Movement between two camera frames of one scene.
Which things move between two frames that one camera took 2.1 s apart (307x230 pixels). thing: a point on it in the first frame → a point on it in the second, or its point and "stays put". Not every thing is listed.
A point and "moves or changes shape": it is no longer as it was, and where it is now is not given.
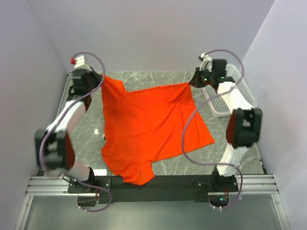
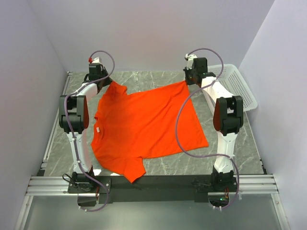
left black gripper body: [95, 78] → [105, 79]
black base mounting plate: [162, 189] stays put
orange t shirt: [143, 126] moves or changes shape
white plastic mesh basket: [218, 105] stays put
